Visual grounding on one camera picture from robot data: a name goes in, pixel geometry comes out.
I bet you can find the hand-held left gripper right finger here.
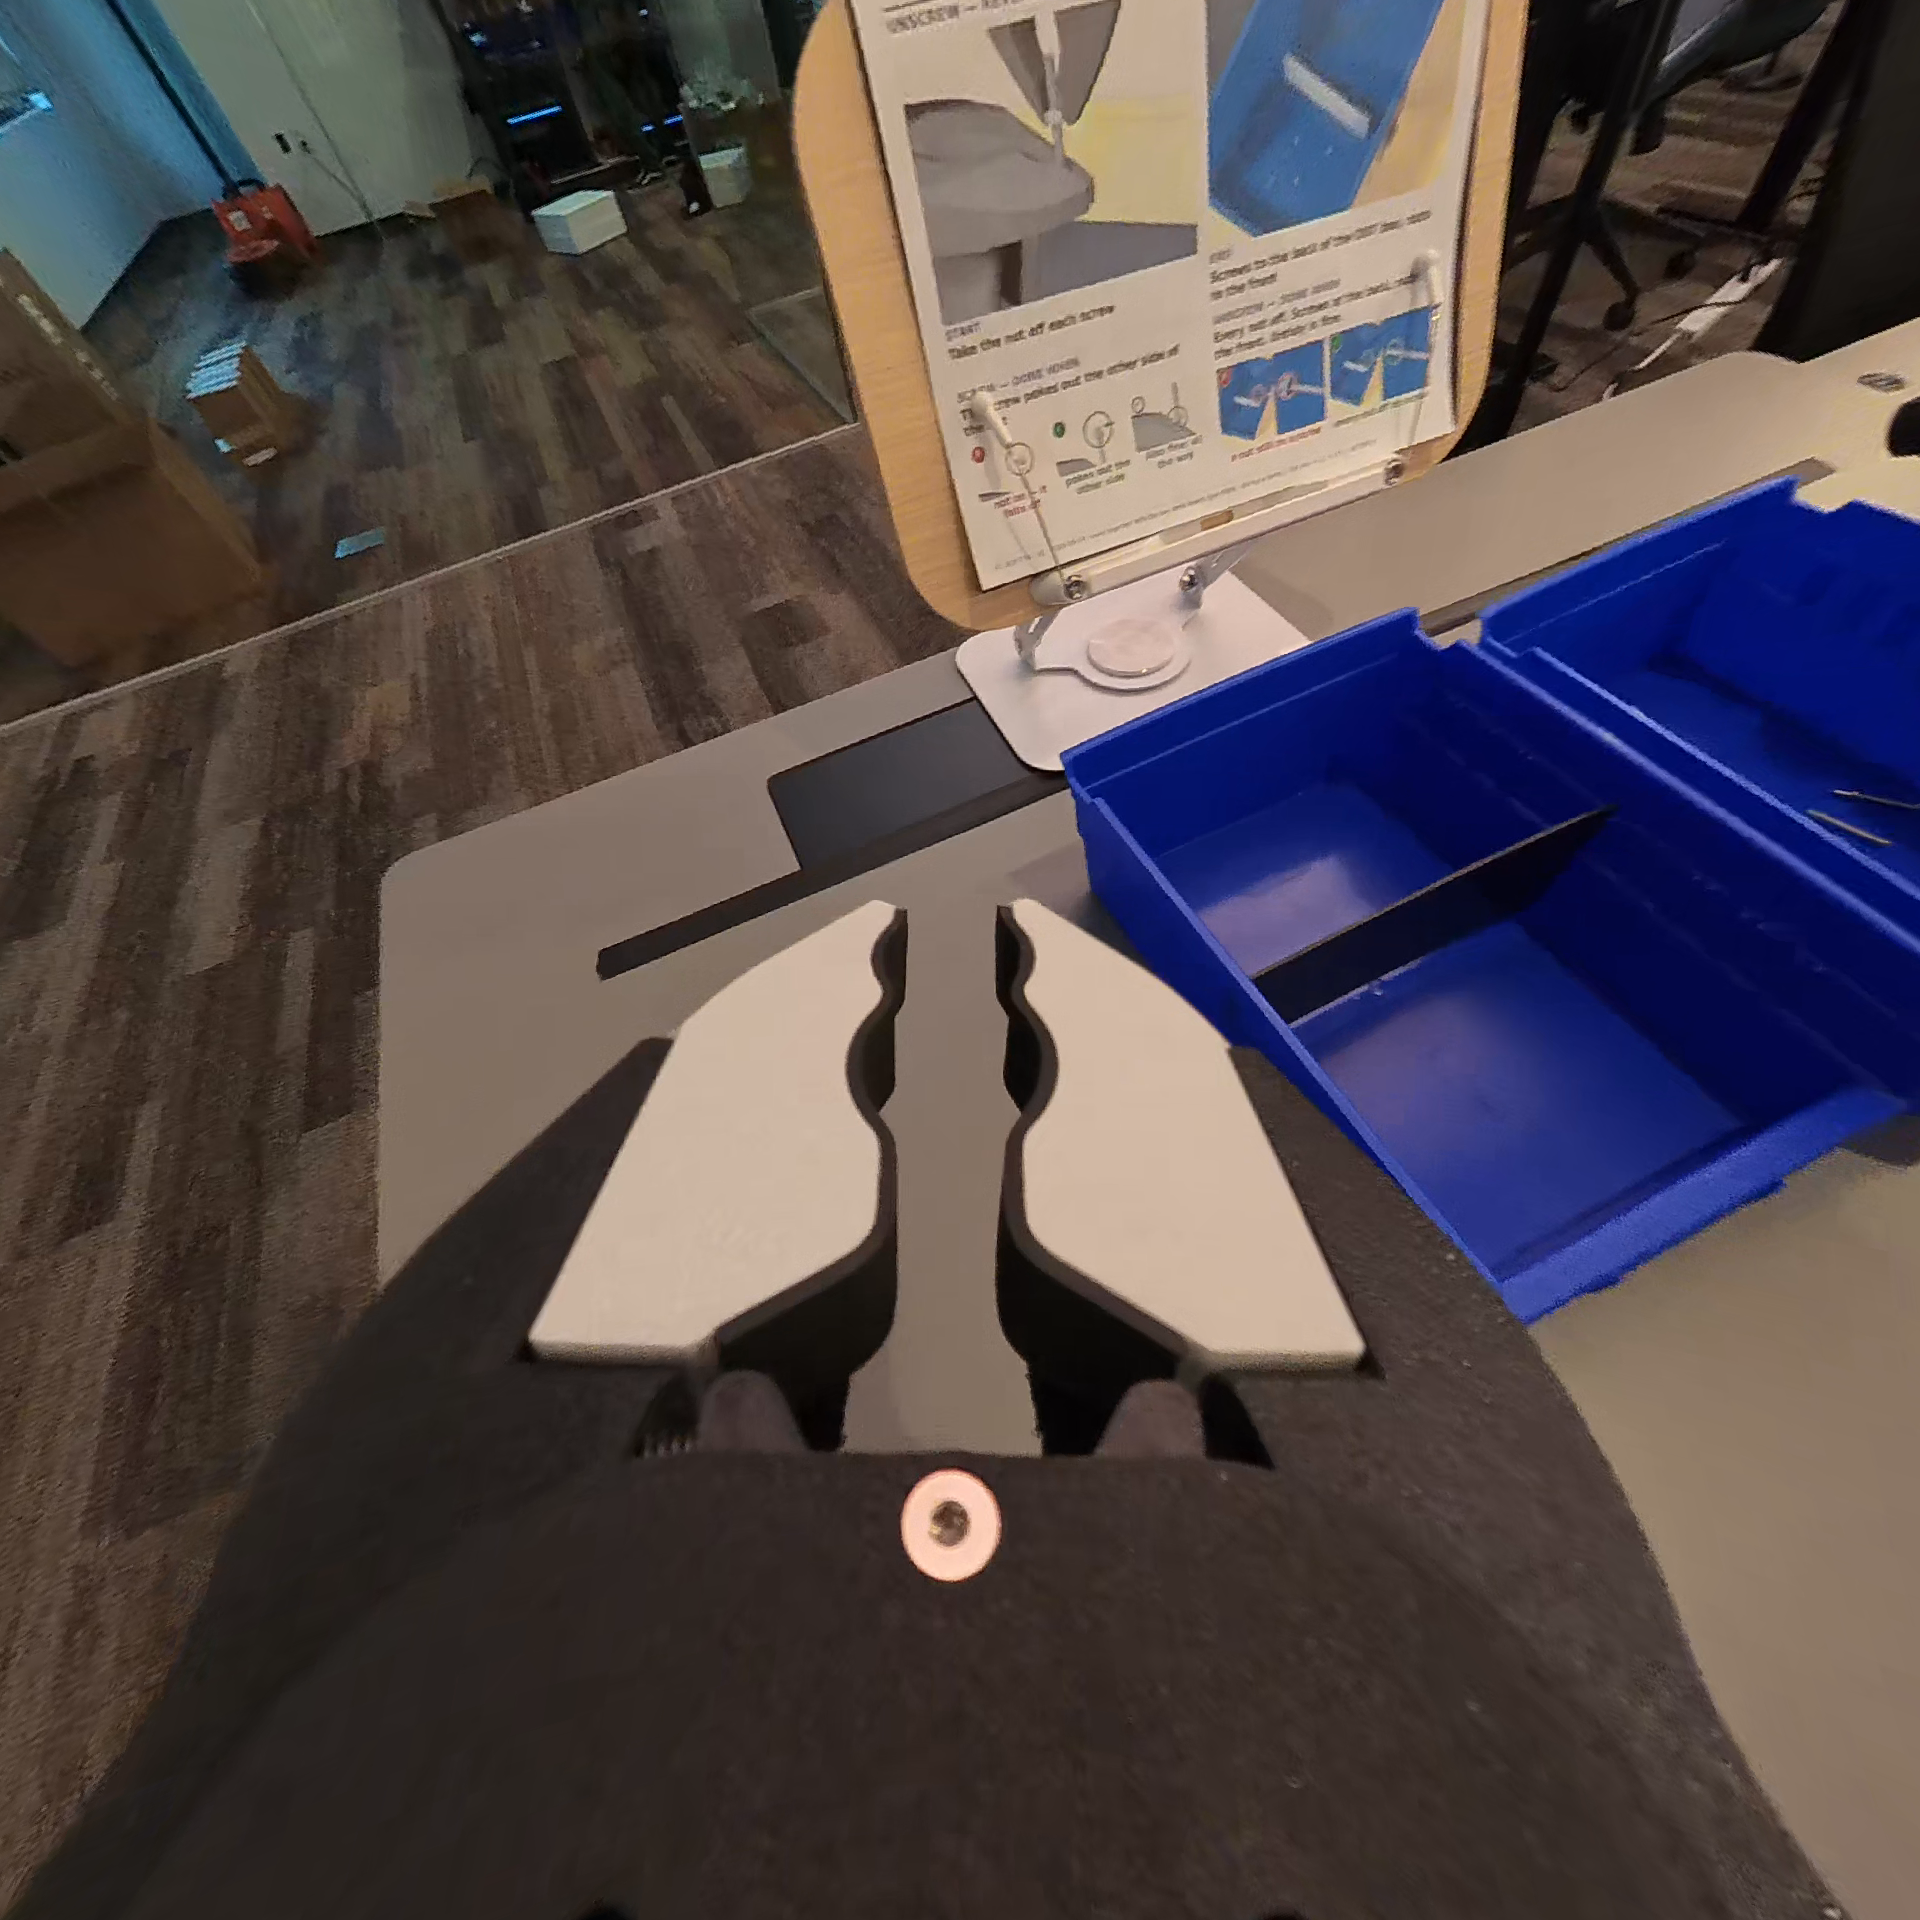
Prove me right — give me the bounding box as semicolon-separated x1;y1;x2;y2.
991;895;1369;1444

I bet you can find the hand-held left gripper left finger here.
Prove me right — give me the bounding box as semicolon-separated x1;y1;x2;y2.
529;901;910;1444

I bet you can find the blue plastic bin with divider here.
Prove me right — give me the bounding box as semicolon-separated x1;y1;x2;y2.
1061;608;1914;1326

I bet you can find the black bin divider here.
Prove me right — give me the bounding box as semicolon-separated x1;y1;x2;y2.
1252;807;1619;1024

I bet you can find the black textured pad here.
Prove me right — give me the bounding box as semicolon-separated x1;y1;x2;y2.
597;704;1082;984

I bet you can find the instruction sheet on stand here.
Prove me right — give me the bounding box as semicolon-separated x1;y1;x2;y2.
791;0;1532;774

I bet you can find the printed instruction poster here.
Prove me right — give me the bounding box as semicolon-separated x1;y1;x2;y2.
853;0;1466;591

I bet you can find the large cardboard box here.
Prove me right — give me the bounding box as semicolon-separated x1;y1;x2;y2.
0;246;278;669

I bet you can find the small cardboard box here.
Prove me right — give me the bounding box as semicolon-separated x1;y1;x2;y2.
182;343;313;471

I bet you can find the white power strip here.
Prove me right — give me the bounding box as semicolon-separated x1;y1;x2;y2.
1661;259;1790;345

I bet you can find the red floor device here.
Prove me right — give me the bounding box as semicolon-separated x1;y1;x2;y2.
211;176;321;296

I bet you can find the black mesh office chair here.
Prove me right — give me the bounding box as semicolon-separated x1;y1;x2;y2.
1769;0;1920;361

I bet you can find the wire page holder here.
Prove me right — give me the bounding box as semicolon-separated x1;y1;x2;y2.
967;398;1091;600
1387;256;1451;484

